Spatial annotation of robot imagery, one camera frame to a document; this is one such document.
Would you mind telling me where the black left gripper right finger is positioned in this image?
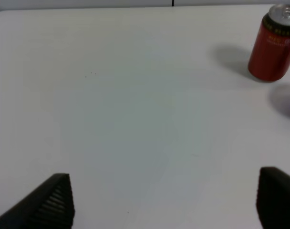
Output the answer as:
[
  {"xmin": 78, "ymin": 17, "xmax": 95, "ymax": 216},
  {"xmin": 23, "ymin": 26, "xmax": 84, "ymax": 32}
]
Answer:
[{"xmin": 256, "ymin": 167, "xmax": 290, "ymax": 229}]

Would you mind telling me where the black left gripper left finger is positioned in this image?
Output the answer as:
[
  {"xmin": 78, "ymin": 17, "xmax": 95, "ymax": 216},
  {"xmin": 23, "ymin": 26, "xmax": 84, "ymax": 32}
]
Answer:
[{"xmin": 0, "ymin": 173, "xmax": 75, "ymax": 229}]

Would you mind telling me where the red soda can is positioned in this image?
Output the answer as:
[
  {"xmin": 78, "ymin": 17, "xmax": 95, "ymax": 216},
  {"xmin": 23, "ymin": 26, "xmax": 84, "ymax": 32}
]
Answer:
[{"xmin": 248, "ymin": 4, "xmax": 290, "ymax": 82}]

